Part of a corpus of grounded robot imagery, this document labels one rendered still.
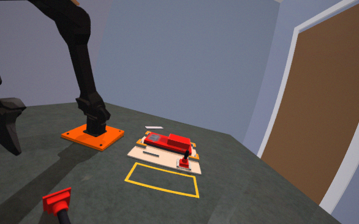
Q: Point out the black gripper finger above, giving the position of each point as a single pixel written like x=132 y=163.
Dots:
x=8 y=135

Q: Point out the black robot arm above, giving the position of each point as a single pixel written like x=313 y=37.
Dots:
x=74 y=25

